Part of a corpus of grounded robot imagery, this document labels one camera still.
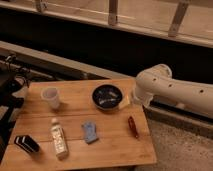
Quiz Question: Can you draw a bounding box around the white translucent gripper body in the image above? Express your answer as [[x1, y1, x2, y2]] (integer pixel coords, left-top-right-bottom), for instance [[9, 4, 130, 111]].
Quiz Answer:
[[131, 87, 151, 107]]

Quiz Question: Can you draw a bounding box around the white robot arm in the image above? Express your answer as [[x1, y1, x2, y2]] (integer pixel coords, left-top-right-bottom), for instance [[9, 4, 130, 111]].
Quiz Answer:
[[131, 64, 213, 119]]

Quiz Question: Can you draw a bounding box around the black white striped eraser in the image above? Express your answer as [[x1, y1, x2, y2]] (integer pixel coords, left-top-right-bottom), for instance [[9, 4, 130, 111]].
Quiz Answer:
[[14, 135, 40, 153]]

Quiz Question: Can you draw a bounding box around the red pocket knife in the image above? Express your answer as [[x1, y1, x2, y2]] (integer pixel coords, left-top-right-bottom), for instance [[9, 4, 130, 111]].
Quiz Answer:
[[128, 116, 139, 138]]

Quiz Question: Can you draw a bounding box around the black round bowl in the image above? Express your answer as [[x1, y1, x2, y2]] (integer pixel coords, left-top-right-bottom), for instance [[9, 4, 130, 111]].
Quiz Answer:
[[92, 84, 123, 110]]

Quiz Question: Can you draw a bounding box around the blue sponge cloth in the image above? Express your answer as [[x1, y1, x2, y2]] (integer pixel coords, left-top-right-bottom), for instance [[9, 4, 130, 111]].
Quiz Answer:
[[82, 121, 98, 144]]

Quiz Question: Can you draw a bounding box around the metal window railing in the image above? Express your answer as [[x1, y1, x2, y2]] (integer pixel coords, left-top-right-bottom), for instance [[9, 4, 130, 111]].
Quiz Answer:
[[0, 0, 213, 48]]

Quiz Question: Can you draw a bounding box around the clear plastic bottle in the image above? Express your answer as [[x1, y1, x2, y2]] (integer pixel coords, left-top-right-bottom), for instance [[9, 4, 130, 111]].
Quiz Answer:
[[51, 118, 68, 159]]

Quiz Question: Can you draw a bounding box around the translucent plastic cup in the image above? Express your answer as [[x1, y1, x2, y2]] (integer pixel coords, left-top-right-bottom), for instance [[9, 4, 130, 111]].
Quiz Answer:
[[41, 87, 60, 109]]

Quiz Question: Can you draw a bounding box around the black equipment stand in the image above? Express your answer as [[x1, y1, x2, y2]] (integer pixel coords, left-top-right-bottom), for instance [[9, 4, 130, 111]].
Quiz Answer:
[[0, 54, 30, 162]]

